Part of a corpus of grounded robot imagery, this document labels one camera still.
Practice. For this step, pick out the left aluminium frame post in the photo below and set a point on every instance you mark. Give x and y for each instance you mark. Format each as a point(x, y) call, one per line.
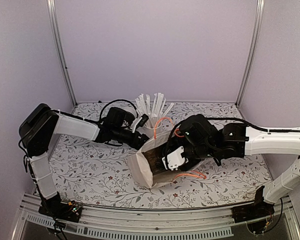
point(51, 6)

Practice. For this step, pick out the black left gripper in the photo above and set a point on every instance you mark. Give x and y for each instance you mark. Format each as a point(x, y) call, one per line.
point(138, 145)

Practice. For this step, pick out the white cup holding straws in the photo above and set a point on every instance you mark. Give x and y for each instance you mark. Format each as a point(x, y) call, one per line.
point(150, 130)

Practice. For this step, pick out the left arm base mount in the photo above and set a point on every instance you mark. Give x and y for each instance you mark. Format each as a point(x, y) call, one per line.
point(70, 211)

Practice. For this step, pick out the aluminium front rail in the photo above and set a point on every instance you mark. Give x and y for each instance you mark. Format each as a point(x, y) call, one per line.
point(113, 223)

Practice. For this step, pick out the white paper takeout bag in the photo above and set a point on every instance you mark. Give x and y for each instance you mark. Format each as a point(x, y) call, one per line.
point(146, 164)

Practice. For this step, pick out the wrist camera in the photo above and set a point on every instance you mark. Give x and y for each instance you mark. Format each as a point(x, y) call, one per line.
point(139, 122)
point(175, 159)

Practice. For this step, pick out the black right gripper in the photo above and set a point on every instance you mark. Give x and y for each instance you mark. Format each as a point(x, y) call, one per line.
point(187, 168)

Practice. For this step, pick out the right aluminium frame post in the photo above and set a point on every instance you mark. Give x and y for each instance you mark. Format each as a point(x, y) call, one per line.
point(257, 24)

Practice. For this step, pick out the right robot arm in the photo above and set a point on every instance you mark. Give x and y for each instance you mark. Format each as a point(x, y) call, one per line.
point(195, 139)

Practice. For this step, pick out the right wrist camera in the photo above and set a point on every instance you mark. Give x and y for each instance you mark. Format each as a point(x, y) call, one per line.
point(175, 159)

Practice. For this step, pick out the aluminium frame post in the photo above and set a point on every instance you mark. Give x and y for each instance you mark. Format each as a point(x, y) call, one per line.
point(51, 6)
point(257, 24)

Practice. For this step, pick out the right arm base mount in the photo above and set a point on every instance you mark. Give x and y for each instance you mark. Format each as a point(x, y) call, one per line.
point(258, 216)

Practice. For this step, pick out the stacked paper cups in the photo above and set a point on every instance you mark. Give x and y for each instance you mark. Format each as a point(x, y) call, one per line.
point(127, 122)

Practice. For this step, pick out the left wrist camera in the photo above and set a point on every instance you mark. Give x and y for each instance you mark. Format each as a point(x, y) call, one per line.
point(139, 122)

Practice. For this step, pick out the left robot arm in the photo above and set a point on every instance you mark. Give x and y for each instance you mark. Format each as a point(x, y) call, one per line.
point(36, 132)

